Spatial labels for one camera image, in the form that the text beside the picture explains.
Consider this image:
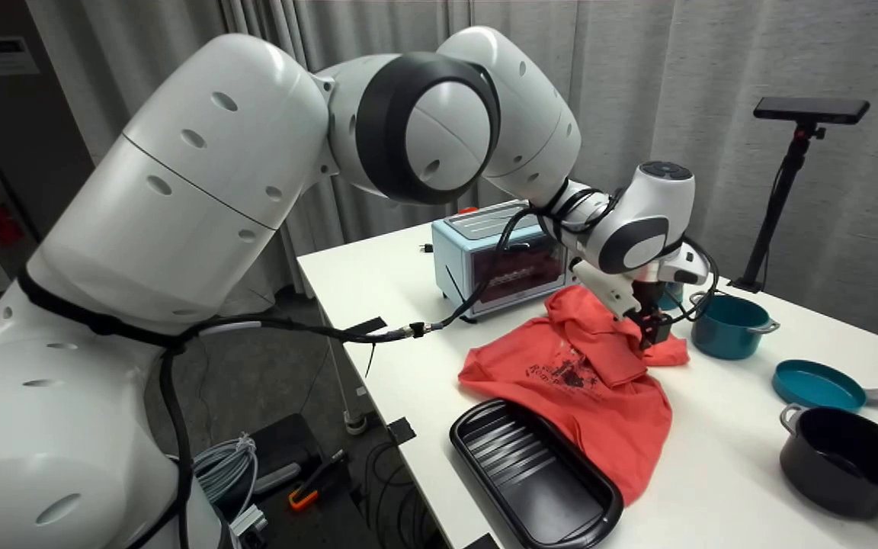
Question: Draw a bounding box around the teal toy frying pan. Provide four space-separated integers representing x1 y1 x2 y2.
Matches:
770 356 878 414

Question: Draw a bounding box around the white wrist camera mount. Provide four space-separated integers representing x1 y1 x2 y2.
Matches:
569 256 641 317

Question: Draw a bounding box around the black tape strip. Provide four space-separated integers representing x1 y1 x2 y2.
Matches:
334 313 391 344

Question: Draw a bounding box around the black box on floor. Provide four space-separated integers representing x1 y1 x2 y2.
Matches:
250 411 326 498

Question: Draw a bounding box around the light blue toaster oven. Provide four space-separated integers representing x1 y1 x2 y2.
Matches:
429 199 574 322

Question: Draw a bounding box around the grey curtain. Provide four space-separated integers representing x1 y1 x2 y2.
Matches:
24 0 878 349

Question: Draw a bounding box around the black camera tripod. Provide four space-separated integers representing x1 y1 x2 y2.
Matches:
726 95 874 296

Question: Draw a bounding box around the black toy pot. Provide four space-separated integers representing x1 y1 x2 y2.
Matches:
776 403 878 526

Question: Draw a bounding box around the black ribbed grill tray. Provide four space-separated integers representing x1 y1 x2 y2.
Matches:
447 397 627 549

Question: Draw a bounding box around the orange handled tool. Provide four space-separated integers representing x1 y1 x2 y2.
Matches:
282 445 352 513

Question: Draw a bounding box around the teal toy pot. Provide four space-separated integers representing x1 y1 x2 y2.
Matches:
689 294 784 364

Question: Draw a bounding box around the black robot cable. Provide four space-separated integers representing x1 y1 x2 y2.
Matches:
128 206 563 549

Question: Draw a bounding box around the red sweatshirt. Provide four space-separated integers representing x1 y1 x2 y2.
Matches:
453 285 693 510

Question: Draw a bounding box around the small black tape piece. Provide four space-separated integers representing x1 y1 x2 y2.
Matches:
387 414 418 448

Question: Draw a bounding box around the white cable bundle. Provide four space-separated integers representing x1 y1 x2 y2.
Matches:
191 433 271 543

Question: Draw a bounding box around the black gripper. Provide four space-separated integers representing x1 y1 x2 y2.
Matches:
625 273 689 352

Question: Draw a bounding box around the white wall label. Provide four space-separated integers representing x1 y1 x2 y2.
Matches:
0 34 43 79

